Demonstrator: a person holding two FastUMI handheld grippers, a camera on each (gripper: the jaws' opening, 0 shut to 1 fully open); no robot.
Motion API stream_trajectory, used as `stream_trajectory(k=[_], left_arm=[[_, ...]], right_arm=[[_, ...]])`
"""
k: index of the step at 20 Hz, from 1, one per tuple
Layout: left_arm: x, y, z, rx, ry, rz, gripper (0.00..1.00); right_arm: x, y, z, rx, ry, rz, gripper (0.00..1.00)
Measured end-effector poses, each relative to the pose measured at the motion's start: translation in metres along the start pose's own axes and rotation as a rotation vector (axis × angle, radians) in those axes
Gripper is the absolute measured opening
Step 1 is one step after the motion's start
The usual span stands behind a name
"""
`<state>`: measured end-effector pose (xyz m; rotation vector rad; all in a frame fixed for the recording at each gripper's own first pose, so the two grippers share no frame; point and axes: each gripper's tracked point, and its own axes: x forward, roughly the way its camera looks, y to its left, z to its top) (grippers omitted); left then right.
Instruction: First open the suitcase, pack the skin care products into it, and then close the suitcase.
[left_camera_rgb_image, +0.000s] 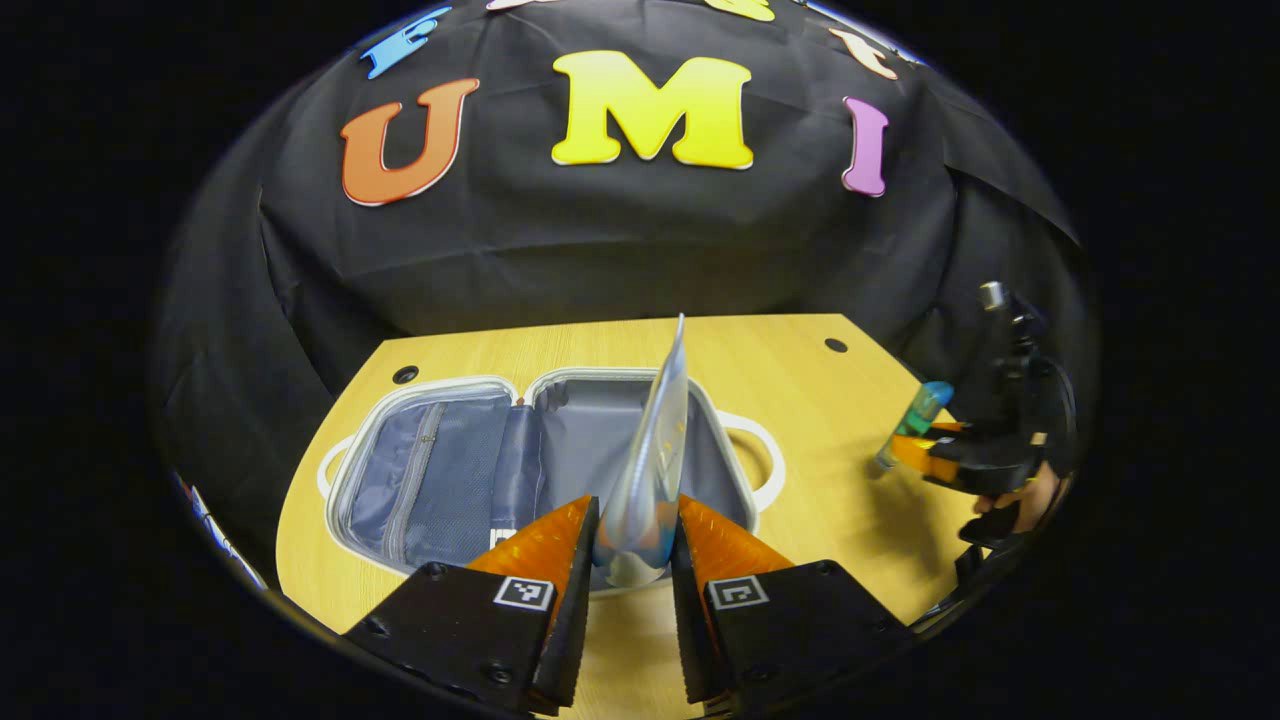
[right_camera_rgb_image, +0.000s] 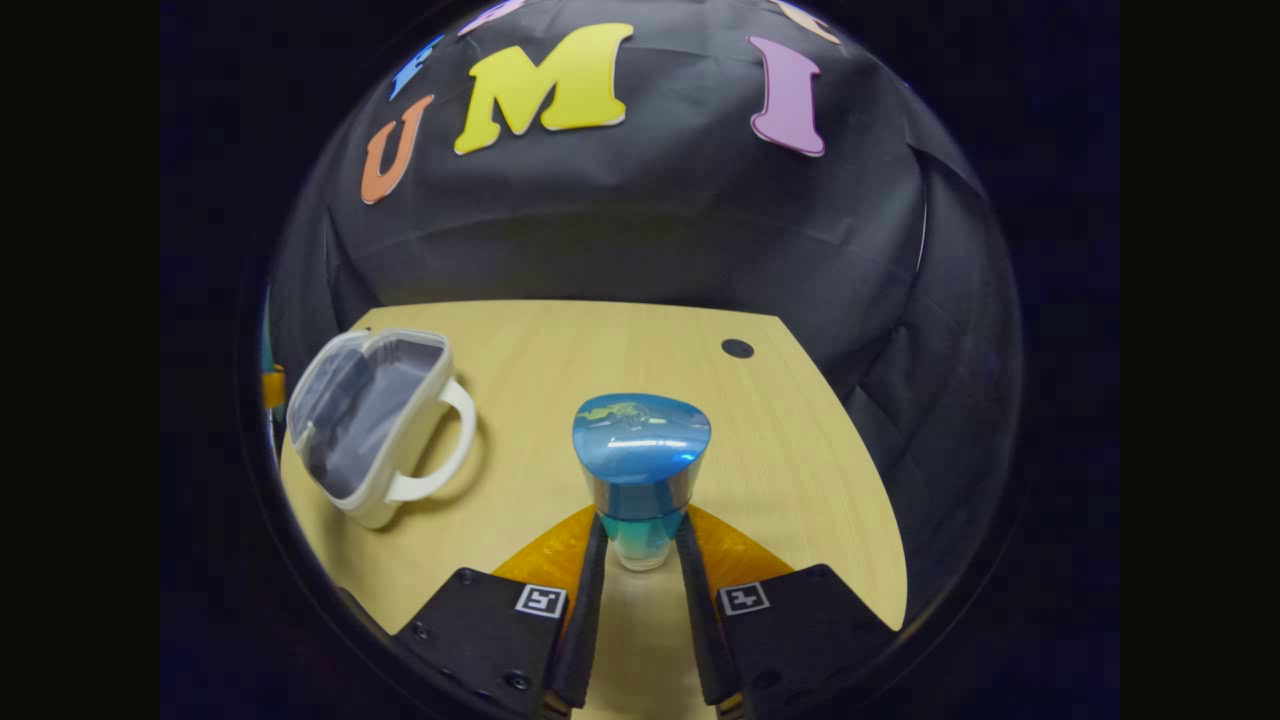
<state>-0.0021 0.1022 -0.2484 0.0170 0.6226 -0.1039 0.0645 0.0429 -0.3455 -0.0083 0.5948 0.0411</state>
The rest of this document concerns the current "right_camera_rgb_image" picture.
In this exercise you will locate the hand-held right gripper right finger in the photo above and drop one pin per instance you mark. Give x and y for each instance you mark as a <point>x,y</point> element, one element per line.
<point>700,620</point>

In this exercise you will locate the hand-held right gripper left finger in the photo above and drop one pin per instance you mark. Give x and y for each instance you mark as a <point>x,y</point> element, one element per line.
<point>590,620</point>

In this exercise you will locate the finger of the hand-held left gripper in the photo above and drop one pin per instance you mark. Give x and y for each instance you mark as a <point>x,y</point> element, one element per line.
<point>273,386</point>

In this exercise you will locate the small white suitcase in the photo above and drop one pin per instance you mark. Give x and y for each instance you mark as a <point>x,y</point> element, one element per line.
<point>370,420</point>

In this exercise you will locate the blue cap skin care bottle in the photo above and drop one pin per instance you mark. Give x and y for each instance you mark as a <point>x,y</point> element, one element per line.
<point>640,450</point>

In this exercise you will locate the black round table grommet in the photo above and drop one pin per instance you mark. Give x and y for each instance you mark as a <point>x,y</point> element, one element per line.
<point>737,348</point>

